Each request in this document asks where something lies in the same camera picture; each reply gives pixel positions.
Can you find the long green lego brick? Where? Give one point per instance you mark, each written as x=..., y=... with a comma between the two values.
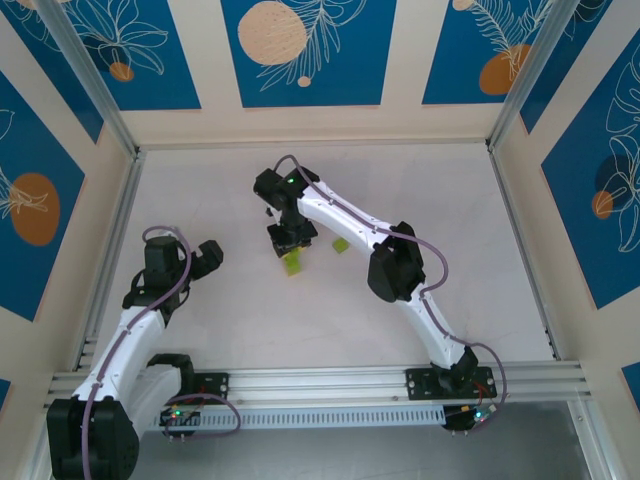
x=293, y=265

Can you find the small green lego brick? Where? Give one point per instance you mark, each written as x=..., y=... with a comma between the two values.
x=341, y=246

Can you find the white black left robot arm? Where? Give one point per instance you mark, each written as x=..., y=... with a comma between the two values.
x=125, y=350

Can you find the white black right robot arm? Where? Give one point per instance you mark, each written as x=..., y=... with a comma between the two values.
x=332, y=217

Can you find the circuit board with green LED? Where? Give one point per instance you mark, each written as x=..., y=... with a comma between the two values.
x=480, y=415
x=177, y=415

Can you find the grey metal sheet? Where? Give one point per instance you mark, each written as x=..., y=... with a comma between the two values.
x=350, y=455

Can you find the aluminium table side rail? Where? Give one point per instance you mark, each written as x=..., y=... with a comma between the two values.
x=114, y=240
x=521, y=250

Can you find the blue floral wall panel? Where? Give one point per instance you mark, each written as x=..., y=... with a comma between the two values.
x=450, y=60
x=575, y=225
x=165, y=60
x=575, y=60
x=45, y=280
x=350, y=75
x=50, y=65

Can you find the wide aluminium mounting rail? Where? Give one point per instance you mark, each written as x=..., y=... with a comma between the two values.
x=320, y=382

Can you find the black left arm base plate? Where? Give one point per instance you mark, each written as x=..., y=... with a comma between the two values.
x=215, y=385

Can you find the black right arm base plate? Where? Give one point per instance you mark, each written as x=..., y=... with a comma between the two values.
x=422, y=382

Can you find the aluminium frame post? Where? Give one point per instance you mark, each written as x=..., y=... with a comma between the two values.
x=90, y=80
x=595, y=450
x=525, y=75
x=34, y=452

